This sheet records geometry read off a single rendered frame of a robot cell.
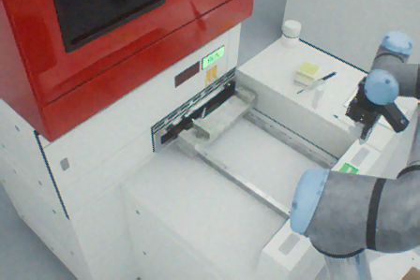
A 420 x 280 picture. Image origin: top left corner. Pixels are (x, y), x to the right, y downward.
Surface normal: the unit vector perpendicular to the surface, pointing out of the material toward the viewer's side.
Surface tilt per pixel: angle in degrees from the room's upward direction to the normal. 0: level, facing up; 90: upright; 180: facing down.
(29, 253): 0
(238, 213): 0
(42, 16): 90
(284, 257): 0
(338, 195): 27
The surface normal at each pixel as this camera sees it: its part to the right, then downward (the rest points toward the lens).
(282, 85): 0.04, -0.70
